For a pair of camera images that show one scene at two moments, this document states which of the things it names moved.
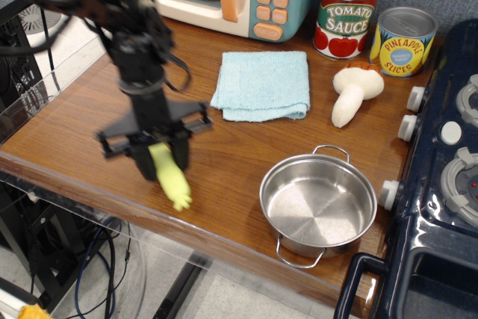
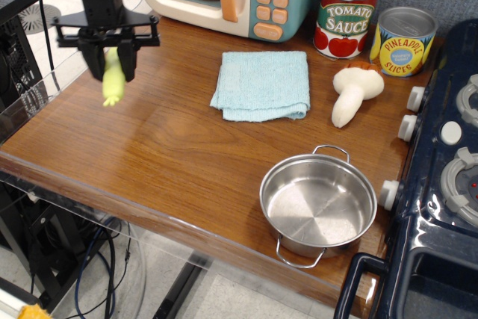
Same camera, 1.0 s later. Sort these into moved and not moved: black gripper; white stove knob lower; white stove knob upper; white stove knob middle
Moved: black gripper
Not moved: white stove knob middle; white stove knob upper; white stove knob lower
